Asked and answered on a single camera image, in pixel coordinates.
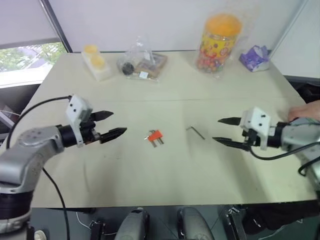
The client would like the dark furniture piece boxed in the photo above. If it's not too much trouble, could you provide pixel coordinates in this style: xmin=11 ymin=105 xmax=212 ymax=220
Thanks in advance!
xmin=284 ymin=74 xmax=320 ymax=104

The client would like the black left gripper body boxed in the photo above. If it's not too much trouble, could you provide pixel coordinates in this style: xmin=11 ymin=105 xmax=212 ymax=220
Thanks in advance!
xmin=79 ymin=112 xmax=103 ymax=146

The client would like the white roller blind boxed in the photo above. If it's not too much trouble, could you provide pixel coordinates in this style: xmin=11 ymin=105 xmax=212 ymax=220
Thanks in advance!
xmin=0 ymin=0 xmax=61 ymax=50

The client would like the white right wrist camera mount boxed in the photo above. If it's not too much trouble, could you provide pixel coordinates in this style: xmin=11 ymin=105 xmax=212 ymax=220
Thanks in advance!
xmin=239 ymin=106 xmax=273 ymax=151

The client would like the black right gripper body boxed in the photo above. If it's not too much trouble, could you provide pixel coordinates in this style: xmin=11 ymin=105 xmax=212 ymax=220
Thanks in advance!
xmin=241 ymin=128 xmax=262 ymax=153

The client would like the dark window frame post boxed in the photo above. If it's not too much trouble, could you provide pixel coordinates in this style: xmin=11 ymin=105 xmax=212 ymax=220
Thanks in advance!
xmin=38 ymin=0 xmax=73 ymax=54

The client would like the small red plastic connector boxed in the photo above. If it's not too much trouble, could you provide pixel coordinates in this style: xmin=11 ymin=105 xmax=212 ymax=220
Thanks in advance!
xmin=147 ymin=128 xmax=165 ymax=143

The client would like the black bag under table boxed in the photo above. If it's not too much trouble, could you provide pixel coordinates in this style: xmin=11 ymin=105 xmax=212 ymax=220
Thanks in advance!
xmin=242 ymin=198 xmax=320 ymax=236

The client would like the bare person hand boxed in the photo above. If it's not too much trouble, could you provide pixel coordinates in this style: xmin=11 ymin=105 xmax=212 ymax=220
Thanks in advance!
xmin=287 ymin=99 xmax=320 ymax=124

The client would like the black round part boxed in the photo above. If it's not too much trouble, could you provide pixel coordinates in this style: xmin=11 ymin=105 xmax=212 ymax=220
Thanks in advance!
xmin=121 ymin=62 xmax=136 ymax=76

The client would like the candy jar with orange lid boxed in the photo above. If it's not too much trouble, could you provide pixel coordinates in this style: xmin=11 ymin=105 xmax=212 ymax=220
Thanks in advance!
xmin=194 ymin=13 xmax=244 ymax=76

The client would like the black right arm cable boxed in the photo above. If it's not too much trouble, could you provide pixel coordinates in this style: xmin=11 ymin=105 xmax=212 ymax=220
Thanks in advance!
xmin=248 ymin=140 xmax=320 ymax=177

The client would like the yellow cup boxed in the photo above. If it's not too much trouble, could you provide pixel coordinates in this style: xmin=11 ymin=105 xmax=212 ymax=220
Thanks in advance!
xmin=90 ymin=54 xmax=106 ymax=71
xmin=83 ymin=44 xmax=99 ymax=55

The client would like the clear plastic bag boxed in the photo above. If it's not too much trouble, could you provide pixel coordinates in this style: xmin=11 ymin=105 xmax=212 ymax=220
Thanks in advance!
xmin=116 ymin=35 xmax=169 ymax=84

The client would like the black table clamp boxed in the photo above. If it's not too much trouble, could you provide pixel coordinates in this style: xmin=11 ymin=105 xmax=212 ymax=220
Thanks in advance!
xmin=225 ymin=204 xmax=249 ymax=240
xmin=89 ymin=219 xmax=107 ymax=240

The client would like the purple tissue pack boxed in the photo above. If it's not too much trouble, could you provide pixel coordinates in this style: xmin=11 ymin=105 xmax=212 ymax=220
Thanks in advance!
xmin=239 ymin=44 xmax=272 ymax=74

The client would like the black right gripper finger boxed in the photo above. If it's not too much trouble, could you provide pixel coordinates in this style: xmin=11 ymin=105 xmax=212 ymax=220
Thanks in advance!
xmin=217 ymin=116 xmax=243 ymax=127
xmin=211 ymin=136 xmax=251 ymax=152

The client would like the dark rounded shape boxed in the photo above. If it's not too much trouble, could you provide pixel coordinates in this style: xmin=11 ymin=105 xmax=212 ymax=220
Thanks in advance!
xmin=116 ymin=207 xmax=151 ymax=240
xmin=176 ymin=206 xmax=216 ymax=240

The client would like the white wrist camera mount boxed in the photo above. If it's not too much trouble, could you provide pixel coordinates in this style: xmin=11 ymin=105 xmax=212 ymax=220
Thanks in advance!
xmin=239 ymin=106 xmax=273 ymax=151
xmin=65 ymin=94 xmax=94 ymax=148

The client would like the white foam cup tray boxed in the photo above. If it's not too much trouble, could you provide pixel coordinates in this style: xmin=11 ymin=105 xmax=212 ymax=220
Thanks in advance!
xmin=81 ymin=45 xmax=113 ymax=82

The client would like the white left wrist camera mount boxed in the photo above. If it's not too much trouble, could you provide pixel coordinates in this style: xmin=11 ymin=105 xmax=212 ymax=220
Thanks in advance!
xmin=65 ymin=94 xmax=94 ymax=148

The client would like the brown flat box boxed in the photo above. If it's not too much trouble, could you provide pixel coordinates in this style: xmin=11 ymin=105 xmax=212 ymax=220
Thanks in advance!
xmin=135 ymin=52 xmax=168 ymax=80

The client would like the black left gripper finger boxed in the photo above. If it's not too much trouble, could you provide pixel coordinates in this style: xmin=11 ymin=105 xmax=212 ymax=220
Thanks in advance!
xmin=99 ymin=127 xmax=128 ymax=145
xmin=93 ymin=110 xmax=115 ymax=123

